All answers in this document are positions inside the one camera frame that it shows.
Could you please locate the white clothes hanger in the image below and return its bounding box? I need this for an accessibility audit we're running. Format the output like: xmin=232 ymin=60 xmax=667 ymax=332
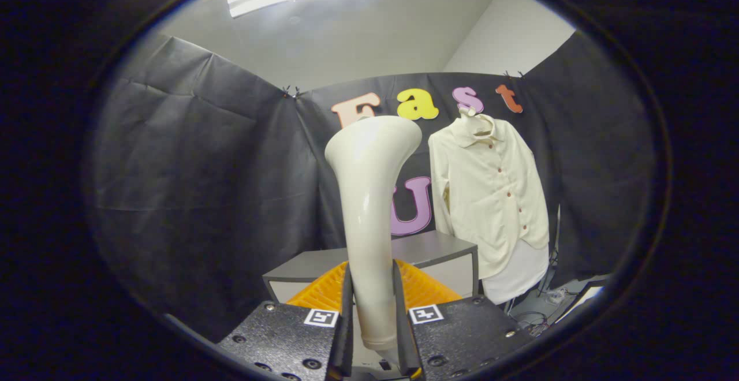
xmin=459 ymin=104 xmax=497 ymax=137

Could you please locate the grey cabinet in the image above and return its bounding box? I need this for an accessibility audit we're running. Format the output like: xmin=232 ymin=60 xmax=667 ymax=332
xmin=263 ymin=230 xmax=480 ymax=381

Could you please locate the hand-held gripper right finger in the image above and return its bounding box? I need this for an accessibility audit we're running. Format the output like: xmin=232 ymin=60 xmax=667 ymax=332
xmin=393 ymin=259 xmax=535 ymax=381

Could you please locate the black backdrop cloth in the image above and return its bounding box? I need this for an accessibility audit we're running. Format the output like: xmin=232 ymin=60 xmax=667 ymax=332
xmin=87 ymin=29 xmax=656 ymax=344

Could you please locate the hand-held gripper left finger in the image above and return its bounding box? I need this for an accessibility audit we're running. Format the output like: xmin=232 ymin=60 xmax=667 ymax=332
xmin=217 ymin=260 xmax=354 ymax=381

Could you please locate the tangle of cables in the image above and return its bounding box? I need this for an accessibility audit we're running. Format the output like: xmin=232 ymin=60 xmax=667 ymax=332
xmin=507 ymin=266 xmax=573 ymax=337

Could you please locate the cream button shirt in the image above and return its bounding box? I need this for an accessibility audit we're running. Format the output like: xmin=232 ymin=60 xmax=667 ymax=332
xmin=427 ymin=113 xmax=550 ymax=281

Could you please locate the white hanging cloth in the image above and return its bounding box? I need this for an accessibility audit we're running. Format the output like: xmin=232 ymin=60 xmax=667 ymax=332
xmin=482 ymin=240 xmax=550 ymax=305

